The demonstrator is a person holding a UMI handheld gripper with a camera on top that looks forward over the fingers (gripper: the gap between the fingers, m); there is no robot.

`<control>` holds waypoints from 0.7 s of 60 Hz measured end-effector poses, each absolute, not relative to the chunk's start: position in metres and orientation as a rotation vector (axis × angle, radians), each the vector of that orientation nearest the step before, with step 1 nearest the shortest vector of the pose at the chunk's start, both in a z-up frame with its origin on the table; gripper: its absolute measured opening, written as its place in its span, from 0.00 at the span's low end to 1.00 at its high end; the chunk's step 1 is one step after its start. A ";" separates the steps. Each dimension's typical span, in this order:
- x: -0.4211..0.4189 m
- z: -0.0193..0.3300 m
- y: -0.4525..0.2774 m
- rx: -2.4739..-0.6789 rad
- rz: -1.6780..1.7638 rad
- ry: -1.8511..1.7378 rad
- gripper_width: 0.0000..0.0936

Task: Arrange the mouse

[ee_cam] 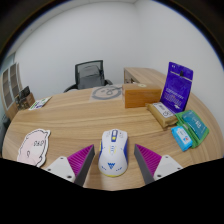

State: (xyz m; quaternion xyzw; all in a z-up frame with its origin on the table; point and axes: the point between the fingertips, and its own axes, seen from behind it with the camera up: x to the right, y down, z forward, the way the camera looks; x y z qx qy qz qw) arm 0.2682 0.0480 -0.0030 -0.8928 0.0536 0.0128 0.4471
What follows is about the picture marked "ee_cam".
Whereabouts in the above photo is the green white leaflet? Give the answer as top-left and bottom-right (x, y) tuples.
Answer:
(27, 96), (53, 111)

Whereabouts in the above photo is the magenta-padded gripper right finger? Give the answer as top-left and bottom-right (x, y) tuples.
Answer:
(133, 143), (185, 185)

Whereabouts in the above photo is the wooden side cabinet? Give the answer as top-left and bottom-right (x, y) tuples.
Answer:
(123, 67), (171, 88)

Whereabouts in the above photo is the pink pig-shaped mouse pad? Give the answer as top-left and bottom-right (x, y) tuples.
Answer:
(16, 128), (52, 168)

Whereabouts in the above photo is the black mesh office chair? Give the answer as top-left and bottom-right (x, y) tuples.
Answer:
(63, 59), (114, 93)

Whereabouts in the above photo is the blue tissue packet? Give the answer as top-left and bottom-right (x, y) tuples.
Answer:
(170, 125), (194, 153)

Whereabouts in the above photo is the round grey face mouse pad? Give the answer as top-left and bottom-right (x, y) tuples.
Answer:
(89, 84), (124, 102)

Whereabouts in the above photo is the open box of dark items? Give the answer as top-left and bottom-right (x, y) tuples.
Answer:
(14, 85), (36, 112)

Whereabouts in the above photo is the brown cardboard box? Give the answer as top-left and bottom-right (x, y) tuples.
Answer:
(121, 82), (163, 109)

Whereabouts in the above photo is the wooden shelf unit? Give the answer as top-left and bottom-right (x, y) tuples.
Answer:
(0, 62), (24, 111)

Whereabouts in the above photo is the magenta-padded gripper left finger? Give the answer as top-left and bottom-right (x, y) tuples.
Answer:
(45, 143), (96, 188)

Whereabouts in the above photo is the green tissue packet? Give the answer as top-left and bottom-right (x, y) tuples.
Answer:
(174, 109), (211, 149)

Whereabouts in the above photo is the tan wrapped packet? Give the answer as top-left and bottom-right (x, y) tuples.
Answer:
(145, 101), (179, 129)

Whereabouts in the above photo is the white blue yellow computer mouse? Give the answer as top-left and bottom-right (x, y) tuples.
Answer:
(97, 128), (129, 178)

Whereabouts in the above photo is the purple standing pouch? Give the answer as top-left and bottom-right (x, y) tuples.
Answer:
(159, 61), (194, 115)

